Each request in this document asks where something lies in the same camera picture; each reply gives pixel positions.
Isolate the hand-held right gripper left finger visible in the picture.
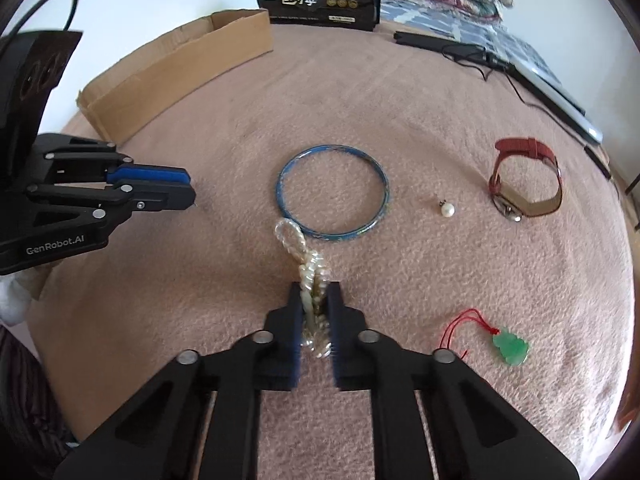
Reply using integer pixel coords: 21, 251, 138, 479
52, 281, 306, 480

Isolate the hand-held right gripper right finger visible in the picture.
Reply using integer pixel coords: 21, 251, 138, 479
327, 281, 581, 480

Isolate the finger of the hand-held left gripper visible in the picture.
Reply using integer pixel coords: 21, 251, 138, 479
32, 132, 192, 187
26, 182, 197, 222

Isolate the white pearl necklace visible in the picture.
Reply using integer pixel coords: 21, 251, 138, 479
274, 218, 335, 361

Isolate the cardboard box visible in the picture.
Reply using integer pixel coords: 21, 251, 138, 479
76, 9, 275, 142

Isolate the green jade pendant red cord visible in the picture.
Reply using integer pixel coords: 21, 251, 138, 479
438, 308, 530, 367

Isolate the blue bangle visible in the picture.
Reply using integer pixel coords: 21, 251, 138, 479
275, 144, 390, 242

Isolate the red strap wristwatch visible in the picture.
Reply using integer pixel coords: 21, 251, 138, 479
488, 137, 564, 223

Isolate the white cloth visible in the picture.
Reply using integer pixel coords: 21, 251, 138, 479
0, 274, 35, 327

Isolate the dark striped cloth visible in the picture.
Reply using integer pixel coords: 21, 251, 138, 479
0, 327, 81, 463

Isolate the blue checked bedsheet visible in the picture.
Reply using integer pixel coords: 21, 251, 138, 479
379, 0, 568, 92

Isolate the ring light with black stand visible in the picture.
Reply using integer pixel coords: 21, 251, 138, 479
394, 31, 604, 144

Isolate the black ring light cable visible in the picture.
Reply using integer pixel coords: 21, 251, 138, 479
442, 44, 621, 201

